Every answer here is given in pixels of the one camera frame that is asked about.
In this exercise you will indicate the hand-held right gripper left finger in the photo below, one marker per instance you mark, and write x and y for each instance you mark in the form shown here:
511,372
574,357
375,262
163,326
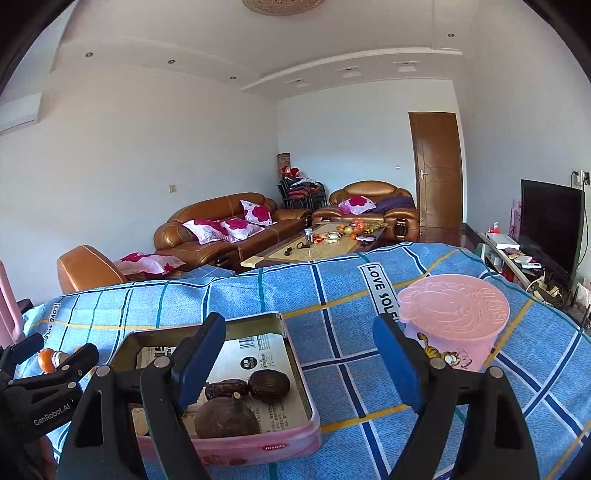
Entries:
198,364

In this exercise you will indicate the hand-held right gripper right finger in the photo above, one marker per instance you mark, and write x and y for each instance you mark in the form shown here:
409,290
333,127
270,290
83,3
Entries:
401,364

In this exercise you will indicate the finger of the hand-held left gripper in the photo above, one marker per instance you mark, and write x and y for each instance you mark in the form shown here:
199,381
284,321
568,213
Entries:
23,348
78,360

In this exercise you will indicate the orange mandarin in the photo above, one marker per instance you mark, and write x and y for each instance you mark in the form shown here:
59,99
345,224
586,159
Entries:
46,361

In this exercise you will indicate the purple passion fruit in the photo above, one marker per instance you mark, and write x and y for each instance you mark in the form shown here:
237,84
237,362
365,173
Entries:
226,417

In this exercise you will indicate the pink lidded cup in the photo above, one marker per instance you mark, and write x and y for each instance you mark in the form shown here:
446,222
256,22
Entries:
455,314

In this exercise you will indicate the brown leather sofa end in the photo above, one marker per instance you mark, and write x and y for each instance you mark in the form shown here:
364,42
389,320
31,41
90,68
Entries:
85,267

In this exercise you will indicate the blue plaid tablecloth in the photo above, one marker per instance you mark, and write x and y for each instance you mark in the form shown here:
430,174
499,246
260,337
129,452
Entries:
351,286

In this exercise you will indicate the white red floral pillow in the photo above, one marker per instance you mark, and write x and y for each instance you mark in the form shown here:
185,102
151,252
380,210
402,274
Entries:
241,228
356,204
143,263
257,212
207,230

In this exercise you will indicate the wooden coffee table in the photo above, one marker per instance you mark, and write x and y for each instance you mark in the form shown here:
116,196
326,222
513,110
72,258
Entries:
318,251

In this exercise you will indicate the low television stand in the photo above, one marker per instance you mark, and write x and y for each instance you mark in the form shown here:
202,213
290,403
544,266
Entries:
503,263

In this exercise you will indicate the fruit pile on coffee table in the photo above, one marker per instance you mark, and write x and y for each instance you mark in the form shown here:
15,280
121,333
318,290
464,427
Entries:
358,227

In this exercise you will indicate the white set-top box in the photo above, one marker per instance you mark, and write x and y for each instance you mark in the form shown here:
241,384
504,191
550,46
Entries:
501,239

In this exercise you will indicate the purple blanket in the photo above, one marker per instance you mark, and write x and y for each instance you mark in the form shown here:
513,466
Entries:
397,203

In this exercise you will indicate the brown leather three-seat sofa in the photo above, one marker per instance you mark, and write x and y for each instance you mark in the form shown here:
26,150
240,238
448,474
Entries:
286,224

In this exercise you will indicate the brown leather armchair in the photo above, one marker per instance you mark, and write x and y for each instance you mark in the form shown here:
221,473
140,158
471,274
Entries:
371,189

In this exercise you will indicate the stacked dark chairs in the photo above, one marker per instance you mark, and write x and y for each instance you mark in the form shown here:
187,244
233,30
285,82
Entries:
302,196

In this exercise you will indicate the brown wooden door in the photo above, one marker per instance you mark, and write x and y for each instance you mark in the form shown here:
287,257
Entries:
436,170

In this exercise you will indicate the black flat television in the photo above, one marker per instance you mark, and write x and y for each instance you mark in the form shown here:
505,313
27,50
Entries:
549,226

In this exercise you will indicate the tall patterned vase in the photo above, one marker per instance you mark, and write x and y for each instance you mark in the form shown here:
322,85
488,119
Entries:
284,161

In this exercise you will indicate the white air conditioner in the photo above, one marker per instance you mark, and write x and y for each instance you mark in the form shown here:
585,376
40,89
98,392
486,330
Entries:
16,115

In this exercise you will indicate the woven ceiling lamp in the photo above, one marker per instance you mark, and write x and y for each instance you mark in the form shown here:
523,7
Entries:
284,5

